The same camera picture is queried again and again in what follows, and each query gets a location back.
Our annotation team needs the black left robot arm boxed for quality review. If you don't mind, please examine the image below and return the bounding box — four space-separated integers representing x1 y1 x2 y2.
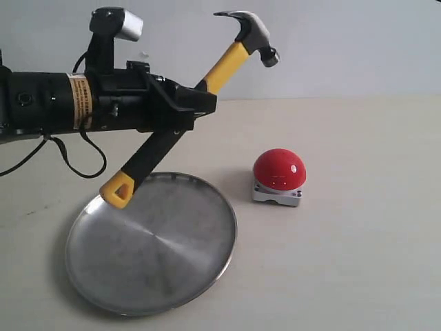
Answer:
1 61 217 143

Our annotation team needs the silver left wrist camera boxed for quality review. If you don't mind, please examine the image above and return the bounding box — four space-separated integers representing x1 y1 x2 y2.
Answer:
85 7 143 74

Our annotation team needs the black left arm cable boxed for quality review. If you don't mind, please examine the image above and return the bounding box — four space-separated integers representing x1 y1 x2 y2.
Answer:
0 50 107 179

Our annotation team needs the red dome push button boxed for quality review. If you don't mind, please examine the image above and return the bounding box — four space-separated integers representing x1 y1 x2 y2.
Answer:
252 148 307 208

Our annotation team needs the yellow black claw hammer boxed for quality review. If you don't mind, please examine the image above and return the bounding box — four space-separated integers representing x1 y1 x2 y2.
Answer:
99 10 279 209

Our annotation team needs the round steel plate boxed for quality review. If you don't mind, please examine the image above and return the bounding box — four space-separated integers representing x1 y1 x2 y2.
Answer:
65 172 237 317

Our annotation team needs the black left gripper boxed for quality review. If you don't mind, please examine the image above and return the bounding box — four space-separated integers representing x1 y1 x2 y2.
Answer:
85 61 217 132

